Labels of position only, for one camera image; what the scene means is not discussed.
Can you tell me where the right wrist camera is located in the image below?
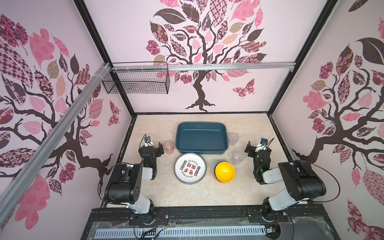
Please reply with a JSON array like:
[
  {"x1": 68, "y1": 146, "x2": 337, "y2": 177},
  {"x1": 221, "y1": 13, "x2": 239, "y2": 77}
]
[{"x1": 260, "y1": 138, "x2": 269, "y2": 146}]

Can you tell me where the teal plastic bin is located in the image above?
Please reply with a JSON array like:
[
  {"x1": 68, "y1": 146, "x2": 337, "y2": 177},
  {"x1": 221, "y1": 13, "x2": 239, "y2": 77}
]
[{"x1": 175, "y1": 122, "x2": 229, "y2": 155}]

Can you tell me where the clear cup front right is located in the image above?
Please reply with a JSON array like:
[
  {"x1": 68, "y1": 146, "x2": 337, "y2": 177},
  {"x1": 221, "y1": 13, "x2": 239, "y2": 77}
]
[{"x1": 231, "y1": 150, "x2": 247, "y2": 166}]

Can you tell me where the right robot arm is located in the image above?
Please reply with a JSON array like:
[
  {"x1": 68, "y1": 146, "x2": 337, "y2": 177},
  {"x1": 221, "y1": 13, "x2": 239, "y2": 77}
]
[{"x1": 245, "y1": 140, "x2": 327, "y2": 222}]

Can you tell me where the white slotted cable duct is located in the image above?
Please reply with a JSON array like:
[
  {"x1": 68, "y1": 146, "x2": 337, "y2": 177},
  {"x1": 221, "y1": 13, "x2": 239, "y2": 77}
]
[{"x1": 92, "y1": 226, "x2": 267, "y2": 240}]

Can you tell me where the blue bowl under yellow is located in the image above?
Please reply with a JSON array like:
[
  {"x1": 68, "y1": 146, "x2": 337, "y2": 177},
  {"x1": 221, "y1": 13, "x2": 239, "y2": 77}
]
[{"x1": 213, "y1": 161, "x2": 236, "y2": 184}]

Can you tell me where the aluminium rail left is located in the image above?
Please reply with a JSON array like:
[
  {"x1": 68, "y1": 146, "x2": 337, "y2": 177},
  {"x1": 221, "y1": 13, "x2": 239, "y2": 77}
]
[{"x1": 1, "y1": 63, "x2": 111, "y2": 224}]

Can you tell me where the clear cup near bin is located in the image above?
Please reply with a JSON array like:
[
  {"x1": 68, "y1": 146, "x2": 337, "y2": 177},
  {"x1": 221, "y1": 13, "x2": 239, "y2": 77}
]
[{"x1": 228, "y1": 133, "x2": 239, "y2": 147}]

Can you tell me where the pink plastic cup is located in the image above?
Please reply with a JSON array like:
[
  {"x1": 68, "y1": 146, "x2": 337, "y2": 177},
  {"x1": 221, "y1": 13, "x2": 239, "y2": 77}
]
[{"x1": 163, "y1": 141, "x2": 175, "y2": 155}]

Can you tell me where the black wire basket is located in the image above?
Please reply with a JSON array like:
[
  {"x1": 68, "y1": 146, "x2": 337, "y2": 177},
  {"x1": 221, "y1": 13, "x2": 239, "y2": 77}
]
[{"x1": 102, "y1": 62, "x2": 171, "y2": 95}]

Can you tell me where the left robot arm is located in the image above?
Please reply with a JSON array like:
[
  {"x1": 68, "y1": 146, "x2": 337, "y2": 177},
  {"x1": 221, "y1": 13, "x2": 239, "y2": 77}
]
[{"x1": 101, "y1": 143, "x2": 164, "y2": 218}]

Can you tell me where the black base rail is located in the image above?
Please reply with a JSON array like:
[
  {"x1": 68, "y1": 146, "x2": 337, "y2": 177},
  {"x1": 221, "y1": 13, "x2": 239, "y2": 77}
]
[{"x1": 82, "y1": 205, "x2": 339, "y2": 240}]

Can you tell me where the white plate red pattern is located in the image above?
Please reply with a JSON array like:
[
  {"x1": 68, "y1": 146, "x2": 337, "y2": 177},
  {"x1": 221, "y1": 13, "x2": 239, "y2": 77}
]
[{"x1": 174, "y1": 153, "x2": 207, "y2": 185}]

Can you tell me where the aluminium rail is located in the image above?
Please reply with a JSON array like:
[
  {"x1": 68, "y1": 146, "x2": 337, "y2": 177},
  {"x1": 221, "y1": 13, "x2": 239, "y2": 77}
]
[
  {"x1": 112, "y1": 62, "x2": 296, "y2": 72},
  {"x1": 1, "y1": 63, "x2": 111, "y2": 224}
]

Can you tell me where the aluminium rail back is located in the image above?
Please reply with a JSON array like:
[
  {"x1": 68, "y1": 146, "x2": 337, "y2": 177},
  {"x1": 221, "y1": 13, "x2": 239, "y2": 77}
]
[{"x1": 112, "y1": 62, "x2": 296, "y2": 72}]

